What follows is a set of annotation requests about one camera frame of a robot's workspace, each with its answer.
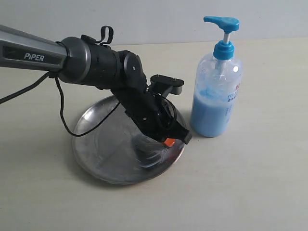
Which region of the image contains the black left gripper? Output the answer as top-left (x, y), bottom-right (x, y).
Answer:
top-left (113, 88), bottom-right (192, 146)

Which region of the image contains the blue soap pump bottle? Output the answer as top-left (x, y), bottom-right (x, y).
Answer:
top-left (190, 16), bottom-right (243, 138)

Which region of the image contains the grey and black left arm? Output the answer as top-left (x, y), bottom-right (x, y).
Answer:
top-left (0, 26), bottom-right (192, 143)

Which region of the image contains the round stainless steel plate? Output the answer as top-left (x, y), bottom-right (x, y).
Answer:
top-left (72, 96), bottom-right (185, 185)

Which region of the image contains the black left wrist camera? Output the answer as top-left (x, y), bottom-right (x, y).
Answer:
top-left (149, 75), bottom-right (184, 97)

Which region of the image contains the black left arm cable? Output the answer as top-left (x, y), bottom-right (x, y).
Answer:
top-left (0, 25), bottom-right (121, 138)

